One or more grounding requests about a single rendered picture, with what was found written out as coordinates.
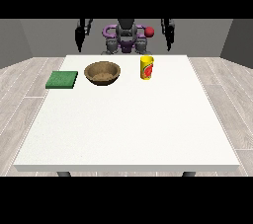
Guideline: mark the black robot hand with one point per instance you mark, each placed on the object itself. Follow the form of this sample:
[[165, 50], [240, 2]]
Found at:
[[169, 34], [79, 35]]

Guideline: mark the brown wooden bowl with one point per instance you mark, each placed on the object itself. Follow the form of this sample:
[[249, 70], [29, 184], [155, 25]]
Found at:
[[102, 73]]

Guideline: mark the small red ball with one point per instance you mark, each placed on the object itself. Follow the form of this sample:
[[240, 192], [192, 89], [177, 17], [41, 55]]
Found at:
[[149, 31]]

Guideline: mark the green square pad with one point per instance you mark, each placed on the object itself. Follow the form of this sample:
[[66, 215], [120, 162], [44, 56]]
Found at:
[[62, 80]]

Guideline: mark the yellow cup with melon print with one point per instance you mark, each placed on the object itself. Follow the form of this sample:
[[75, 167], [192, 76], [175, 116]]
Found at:
[[147, 68]]

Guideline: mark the grey robot trunk purple rings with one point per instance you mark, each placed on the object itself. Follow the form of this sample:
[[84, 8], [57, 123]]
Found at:
[[125, 38]]

